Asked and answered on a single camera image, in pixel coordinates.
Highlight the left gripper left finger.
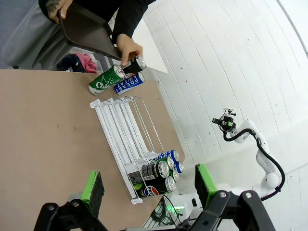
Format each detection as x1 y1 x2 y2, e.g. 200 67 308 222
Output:
33 170 108 231

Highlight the person's left hand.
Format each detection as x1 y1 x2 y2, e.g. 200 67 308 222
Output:
47 0 67 25

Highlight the pink cloth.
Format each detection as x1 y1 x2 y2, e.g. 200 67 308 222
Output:
76 53 97 73

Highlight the blue Pocari Sweat can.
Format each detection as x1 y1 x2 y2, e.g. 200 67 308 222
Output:
114 72 146 94
157 149 180 162
173 160 185 174

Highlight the dark navy cloth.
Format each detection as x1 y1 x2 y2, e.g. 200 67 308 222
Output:
57 54 85 73

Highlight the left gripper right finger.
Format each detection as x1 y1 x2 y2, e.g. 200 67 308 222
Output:
190 163 277 231

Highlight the person in black jacket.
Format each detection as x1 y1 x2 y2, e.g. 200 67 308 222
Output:
0 0 154 70

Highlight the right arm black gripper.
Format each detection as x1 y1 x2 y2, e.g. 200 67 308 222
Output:
212 115 236 132

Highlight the white can dispenser rack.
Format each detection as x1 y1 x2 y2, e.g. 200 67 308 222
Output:
89 95 169 205

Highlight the person's right forearm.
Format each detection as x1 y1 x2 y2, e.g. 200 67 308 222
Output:
112 0 154 45

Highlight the person's right hand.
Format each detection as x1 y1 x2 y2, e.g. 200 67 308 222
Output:
116 33 144 67

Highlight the green black cable bundle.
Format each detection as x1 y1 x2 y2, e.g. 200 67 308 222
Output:
151 192 185 223

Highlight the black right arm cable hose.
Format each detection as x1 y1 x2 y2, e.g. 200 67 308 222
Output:
223 128 286 202

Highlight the black Pepsi can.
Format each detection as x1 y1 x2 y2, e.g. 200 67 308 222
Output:
128 160 169 184
141 176 176 198
121 55 147 76

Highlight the clear bin with clothes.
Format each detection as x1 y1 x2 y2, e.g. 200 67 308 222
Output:
56 52 104 74

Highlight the green Chilsung cider can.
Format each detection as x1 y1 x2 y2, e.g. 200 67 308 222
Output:
150 155 174 170
168 169 180 183
88 64 126 96

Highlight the dark brown serving tray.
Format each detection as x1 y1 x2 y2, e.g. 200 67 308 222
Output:
57 2 122 61

